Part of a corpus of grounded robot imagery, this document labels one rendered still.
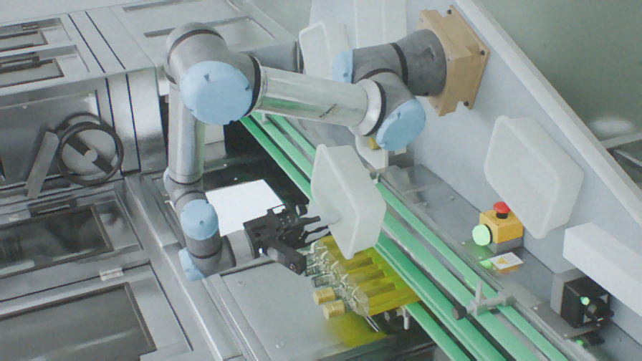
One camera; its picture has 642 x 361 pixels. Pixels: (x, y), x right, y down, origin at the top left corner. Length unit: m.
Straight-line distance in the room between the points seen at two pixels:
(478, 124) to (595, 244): 0.47
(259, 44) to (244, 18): 0.32
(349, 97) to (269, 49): 1.28
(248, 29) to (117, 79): 0.56
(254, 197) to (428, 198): 0.76
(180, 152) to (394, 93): 0.46
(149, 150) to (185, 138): 1.17
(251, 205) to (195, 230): 0.89
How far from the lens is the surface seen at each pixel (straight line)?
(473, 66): 1.97
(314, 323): 2.22
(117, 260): 2.59
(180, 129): 1.82
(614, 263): 1.68
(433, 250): 2.02
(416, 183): 2.24
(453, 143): 2.17
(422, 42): 1.96
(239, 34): 3.14
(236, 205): 2.72
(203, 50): 1.60
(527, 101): 1.88
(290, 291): 2.34
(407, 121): 1.80
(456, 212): 2.12
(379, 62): 1.89
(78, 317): 2.43
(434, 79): 1.95
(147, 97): 2.92
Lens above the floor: 1.80
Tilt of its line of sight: 20 degrees down
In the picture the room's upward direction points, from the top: 103 degrees counter-clockwise
